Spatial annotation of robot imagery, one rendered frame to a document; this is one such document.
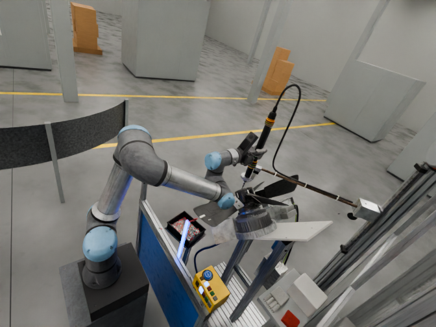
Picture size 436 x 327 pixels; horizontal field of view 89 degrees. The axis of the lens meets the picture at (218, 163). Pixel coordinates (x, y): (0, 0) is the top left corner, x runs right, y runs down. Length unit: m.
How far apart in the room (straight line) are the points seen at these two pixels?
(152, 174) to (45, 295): 1.83
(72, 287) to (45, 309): 1.12
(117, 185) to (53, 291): 1.61
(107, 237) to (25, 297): 1.53
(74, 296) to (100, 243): 0.32
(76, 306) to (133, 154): 0.72
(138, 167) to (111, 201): 0.29
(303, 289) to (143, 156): 1.17
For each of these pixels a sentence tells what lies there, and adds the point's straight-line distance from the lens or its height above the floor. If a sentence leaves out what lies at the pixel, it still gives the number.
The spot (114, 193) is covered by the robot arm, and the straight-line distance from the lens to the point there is 0.96.
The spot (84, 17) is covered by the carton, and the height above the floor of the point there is 0.99.
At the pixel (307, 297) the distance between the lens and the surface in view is 1.52.
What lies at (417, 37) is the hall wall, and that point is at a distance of 13.65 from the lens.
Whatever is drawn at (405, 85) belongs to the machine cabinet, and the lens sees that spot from 8.14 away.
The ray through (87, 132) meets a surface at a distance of 2.70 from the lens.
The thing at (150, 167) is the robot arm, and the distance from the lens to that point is 0.73.
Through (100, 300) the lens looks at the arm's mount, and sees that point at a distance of 1.14.
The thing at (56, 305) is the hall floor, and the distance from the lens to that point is 2.37.
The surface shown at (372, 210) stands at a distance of 1.35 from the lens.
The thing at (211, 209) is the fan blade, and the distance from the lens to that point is 1.33.
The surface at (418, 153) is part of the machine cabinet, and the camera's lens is 6.51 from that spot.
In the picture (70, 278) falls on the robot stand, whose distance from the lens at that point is 1.29.
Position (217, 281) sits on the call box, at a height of 1.07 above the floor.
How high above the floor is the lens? 2.11
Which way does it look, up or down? 33 degrees down
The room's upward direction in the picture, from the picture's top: 17 degrees clockwise
